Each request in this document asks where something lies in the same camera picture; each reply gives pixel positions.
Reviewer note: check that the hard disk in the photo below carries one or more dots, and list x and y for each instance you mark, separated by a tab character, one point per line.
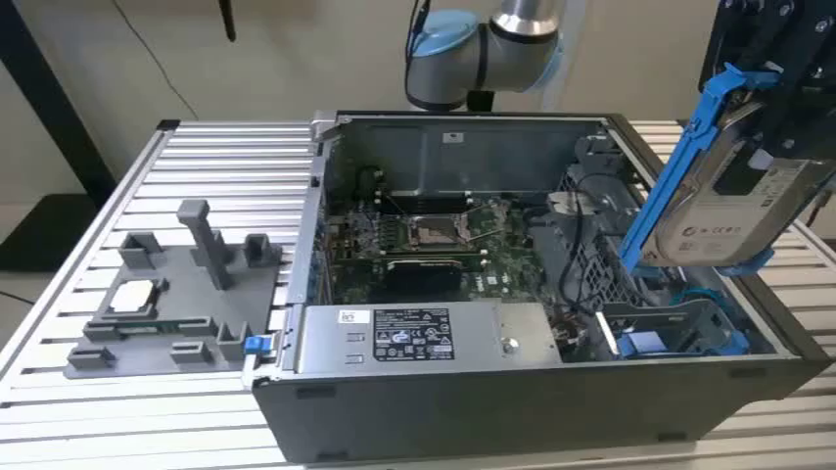
712	220

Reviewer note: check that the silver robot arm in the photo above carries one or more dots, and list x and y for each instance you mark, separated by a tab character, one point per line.
457	59

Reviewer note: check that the metal disk bay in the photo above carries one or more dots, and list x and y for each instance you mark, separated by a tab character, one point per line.
653	313

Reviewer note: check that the empty blue disk carrier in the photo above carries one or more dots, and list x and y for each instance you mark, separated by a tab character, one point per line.
640	343

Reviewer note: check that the perforated metal drive cage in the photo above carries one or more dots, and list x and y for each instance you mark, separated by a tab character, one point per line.
607	274

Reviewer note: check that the green motherboard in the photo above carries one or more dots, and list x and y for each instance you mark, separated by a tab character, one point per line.
503	274

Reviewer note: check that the CPU socket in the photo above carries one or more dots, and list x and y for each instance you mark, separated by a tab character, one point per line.
431	230

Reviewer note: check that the silver power supply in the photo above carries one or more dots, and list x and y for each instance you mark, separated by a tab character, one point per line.
424	338

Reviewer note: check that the dark grey PC case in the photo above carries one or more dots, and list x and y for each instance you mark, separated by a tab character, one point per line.
457	416

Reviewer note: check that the blue case latch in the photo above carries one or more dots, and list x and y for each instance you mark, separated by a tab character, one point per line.
256	344

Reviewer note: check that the grey parts rack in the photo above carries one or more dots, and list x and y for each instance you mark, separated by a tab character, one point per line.
196	294

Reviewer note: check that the green RAM stick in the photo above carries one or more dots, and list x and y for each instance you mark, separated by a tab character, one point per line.
163	326

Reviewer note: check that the silver CPU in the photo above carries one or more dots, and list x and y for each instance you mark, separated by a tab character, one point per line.
133	296

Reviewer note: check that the black floor stand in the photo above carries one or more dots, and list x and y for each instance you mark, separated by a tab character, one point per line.
45	98

